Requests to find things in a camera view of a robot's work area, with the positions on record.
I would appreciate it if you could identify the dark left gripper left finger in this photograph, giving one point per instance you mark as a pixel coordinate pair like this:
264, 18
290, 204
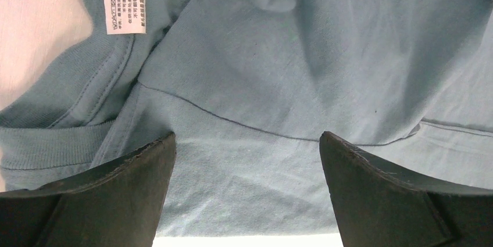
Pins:
118, 203

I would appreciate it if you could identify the grey-blue t shirt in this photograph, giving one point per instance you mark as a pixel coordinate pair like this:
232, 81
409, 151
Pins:
248, 87

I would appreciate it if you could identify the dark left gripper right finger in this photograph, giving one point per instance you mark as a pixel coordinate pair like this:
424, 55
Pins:
379, 203

